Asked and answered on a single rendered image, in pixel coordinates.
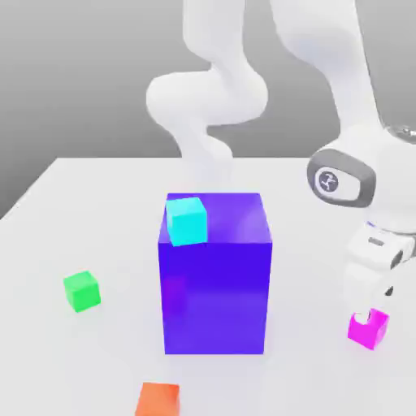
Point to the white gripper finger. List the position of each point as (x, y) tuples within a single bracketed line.
[(383, 330), (361, 318)]

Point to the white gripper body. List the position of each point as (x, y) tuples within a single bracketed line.
[(364, 286)]

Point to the small magenta cube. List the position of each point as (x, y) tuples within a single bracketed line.
[(361, 334)]

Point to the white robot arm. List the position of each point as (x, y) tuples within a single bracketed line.
[(214, 97)]

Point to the small cyan cube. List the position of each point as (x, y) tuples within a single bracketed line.
[(188, 224)]

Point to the small orange cube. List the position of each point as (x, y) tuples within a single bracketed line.
[(157, 401)]

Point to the small green cube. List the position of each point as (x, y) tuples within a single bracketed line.
[(82, 292)]

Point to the large blue box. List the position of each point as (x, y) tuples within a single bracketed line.
[(214, 292)]

